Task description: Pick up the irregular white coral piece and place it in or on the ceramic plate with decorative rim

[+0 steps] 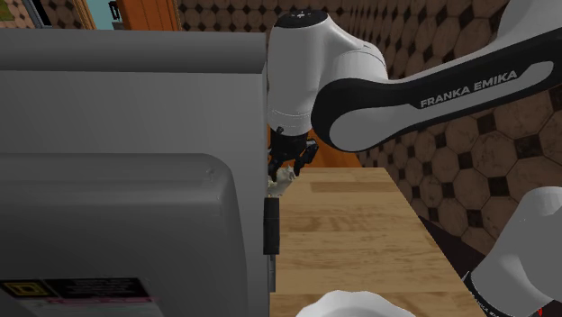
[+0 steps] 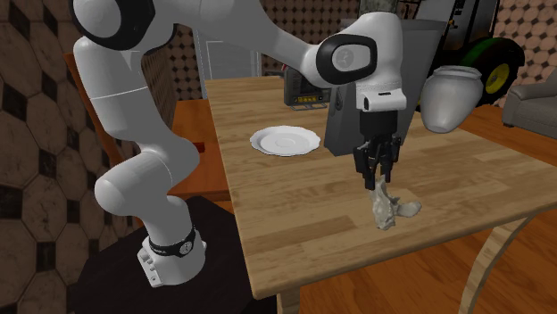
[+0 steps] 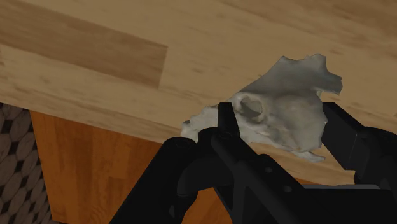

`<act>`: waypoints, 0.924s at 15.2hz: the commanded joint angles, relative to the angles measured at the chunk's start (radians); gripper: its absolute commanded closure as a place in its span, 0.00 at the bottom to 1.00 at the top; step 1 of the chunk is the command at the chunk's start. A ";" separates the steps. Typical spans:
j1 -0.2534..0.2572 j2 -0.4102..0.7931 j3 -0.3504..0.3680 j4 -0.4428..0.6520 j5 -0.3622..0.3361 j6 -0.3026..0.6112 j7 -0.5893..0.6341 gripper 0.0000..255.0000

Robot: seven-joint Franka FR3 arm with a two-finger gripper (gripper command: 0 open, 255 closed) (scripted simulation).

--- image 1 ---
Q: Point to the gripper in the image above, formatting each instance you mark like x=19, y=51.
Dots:
x=287, y=147

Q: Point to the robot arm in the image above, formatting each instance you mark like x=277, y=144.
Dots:
x=351, y=57

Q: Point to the small white figure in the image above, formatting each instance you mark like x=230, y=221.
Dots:
x=283, y=181

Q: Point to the white dish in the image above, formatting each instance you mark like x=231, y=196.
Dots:
x=353, y=306

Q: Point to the large grey appliance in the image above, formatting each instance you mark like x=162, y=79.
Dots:
x=131, y=175

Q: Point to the orange wooden door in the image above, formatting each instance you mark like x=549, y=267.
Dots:
x=147, y=14

